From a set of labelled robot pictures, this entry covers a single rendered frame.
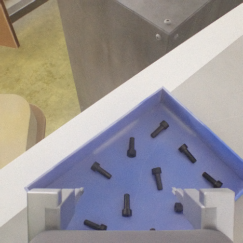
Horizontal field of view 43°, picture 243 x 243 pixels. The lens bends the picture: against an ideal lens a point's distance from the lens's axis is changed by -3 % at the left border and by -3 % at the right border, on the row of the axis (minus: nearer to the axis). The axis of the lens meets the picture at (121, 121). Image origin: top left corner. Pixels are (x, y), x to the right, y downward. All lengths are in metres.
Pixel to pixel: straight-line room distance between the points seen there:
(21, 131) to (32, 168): 0.37
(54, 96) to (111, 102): 1.14
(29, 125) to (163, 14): 0.33
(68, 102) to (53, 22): 0.51
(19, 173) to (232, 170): 0.16
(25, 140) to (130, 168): 0.39
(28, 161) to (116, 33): 0.30
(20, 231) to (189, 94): 0.17
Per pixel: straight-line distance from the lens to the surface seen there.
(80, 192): 0.17
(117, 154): 0.24
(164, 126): 0.25
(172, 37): 0.43
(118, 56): 0.53
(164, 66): 0.29
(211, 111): 0.27
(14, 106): 0.65
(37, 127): 0.68
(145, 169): 0.24
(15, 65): 1.56
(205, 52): 0.31
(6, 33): 0.60
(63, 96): 1.39
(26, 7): 1.60
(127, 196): 0.23
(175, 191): 0.17
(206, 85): 0.29
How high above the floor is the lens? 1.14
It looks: 61 degrees down
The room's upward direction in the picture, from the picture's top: straight up
